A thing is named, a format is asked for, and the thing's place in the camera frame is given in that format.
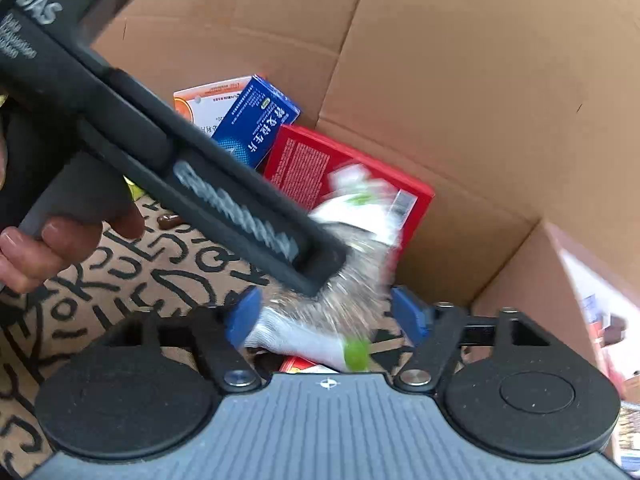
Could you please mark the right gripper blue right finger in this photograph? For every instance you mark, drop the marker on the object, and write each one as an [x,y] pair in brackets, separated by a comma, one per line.
[435,332]

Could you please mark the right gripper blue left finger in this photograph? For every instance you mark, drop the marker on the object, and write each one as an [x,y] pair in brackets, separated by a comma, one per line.
[220,334]

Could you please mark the tiger playing card box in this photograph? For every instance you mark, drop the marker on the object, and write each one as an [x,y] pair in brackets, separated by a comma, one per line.
[295,364]

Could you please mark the herb sachet bag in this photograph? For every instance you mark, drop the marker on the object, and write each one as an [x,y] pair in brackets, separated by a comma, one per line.
[335,327]

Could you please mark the blue medicine box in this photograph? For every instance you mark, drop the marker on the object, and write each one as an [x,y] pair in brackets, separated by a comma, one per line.
[251,126]

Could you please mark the brown wooden massage comb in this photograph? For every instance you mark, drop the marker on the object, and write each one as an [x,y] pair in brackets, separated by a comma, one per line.
[168,221]

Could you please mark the left hand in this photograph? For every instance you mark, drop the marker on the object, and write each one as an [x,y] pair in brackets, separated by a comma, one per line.
[26,263]

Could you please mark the yellow green box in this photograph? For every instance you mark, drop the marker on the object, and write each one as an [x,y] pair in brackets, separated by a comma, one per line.
[135,192]

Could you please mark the letter patterned beige mat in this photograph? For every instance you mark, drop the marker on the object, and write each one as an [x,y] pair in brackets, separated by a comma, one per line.
[170,272]

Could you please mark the white orange medicine box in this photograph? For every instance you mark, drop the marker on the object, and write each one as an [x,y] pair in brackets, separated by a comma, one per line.
[206,105]

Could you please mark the pink cardboard storage box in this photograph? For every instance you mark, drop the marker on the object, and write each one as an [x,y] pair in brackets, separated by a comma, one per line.
[576,297]

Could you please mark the large red flat box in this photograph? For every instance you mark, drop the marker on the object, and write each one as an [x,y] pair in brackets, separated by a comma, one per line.
[305,165]

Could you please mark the cardboard wall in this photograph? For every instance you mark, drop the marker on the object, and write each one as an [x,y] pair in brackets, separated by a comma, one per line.
[512,110]

